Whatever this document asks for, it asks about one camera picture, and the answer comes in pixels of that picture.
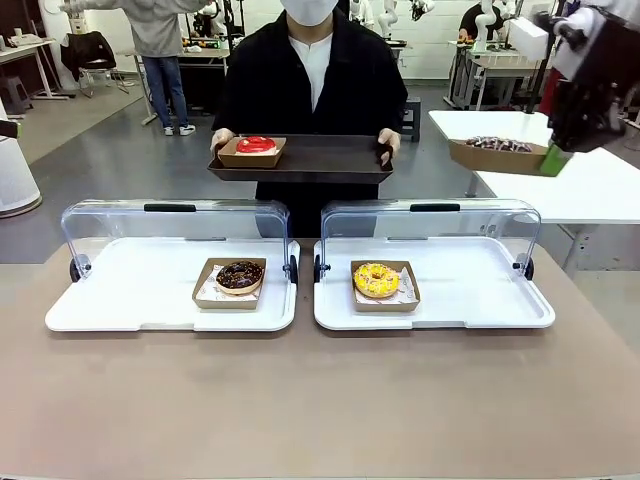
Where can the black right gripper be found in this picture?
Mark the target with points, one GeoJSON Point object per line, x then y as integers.
{"type": "Point", "coordinates": [585, 115]}

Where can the chocolate donut with sprinkles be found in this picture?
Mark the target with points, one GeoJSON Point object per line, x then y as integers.
{"type": "Point", "coordinates": [500, 143]}

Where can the chocolate white-sprinkle donut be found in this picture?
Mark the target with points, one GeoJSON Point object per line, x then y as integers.
{"type": "Point", "coordinates": [495, 161]}

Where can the dark brown serving tray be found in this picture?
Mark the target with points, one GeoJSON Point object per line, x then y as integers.
{"type": "Point", "coordinates": [325, 157]}

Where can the red glazed donut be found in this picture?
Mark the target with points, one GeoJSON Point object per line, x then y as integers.
{"type": "Point", "coordinates": [245, 146]}
{"type": "Point", "coordinates": [250, 160]}

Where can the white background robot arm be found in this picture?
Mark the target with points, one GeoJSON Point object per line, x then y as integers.
{"type": "Point", "coordinates": [482, 25]}

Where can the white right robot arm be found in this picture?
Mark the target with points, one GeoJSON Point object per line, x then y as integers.
{"type": "Point", "coordinates": [580, 45]}

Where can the seated person in black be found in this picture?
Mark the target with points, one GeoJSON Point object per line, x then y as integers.
{"type": "Point", "coordinates": [467, 22]}

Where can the yellow sprinkled donut in box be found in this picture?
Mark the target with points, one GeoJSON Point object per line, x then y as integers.
{"type": "Point", "coordinates": [385, 307]}

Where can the person in black jacket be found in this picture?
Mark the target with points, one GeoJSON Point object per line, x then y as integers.
{"type": "Point", "coordinates": [265, 90]}

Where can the chocolate donut with nuts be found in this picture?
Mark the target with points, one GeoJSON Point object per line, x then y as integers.
{"type": "Point", "coordinates": [227, 280]}

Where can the person in grey hoodie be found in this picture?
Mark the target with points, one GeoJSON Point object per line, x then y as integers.
{"type": "Point", "coordinates": [160, 30]}

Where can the person's left hand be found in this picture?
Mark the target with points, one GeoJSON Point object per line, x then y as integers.
{"type": "Point", "coordinates": [391, 140]}

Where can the person's right hand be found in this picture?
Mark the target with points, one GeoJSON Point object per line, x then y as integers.
{"type": "Point", "coordinates": [222, 136]}

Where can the white side table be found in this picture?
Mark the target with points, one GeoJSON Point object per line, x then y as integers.
{"type": "Point", "coordinates": [590, 195]}

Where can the black tripod pole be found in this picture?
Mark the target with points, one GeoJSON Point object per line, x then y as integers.
{"type": "Point", "coordinates": [537, 85]}

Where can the clear display lid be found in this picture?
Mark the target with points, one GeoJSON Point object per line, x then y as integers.
{"type": "Point", "coordinates": [490, 222]}
{"type": "Point", "coordinates": [220, 222]}

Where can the white background work table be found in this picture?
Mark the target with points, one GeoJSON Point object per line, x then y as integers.
{"type": "Point", "coordinates": [500, 65]}

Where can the black hinge knob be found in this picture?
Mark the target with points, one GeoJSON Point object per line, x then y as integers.
{"type": "Point", "coordinates": [292, 270]}
{"type": "Point", "coordinates": [526, 267]}
{"type": "Point", "coordinates": [77, 270]}
{"type": "Point", "coordinates": [318, 270]}

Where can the black step stool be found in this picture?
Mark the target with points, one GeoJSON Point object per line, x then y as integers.
{"type": "Point", "coordinates": [411, 120]}

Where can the white display tray base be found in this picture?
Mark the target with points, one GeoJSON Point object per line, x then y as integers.
{"type": "Point", "coordinates": [475, 300]}
{"type": "Point", "coordinates": [125, 300]}

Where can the white printed paper liner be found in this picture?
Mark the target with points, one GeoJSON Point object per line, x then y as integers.
{"type": "Point", "coordinates": [409, 290]}
{"type": "Point", "coordinates": [212, 289]}

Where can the white undershirt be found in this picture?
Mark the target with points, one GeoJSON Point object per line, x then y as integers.
{"type": "Point", "coordinates": [312, 65]}

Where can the white face mask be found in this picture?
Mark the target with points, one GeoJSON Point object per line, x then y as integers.
{"type": "Point", "coordinates": [307, 10]}

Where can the chair with black jacket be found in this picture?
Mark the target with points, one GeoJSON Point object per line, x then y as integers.
{"type": "Point", "coordinates": [90, 55]}

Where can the white office desk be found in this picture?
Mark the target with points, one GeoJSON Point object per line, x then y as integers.
{"type": "Point", "coordinates": [30, 47]}

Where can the white cylindrical air purifier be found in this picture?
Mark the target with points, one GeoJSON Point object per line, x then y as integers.
{"type": "Point", "coordinates": [15, 175]}

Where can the grey plastic stool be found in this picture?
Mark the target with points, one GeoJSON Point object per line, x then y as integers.
{"type": "Point", "coordinates": [15, 95]}

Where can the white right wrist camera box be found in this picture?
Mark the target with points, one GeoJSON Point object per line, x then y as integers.
{"type": "Point", "coordinates": [527, 37]}

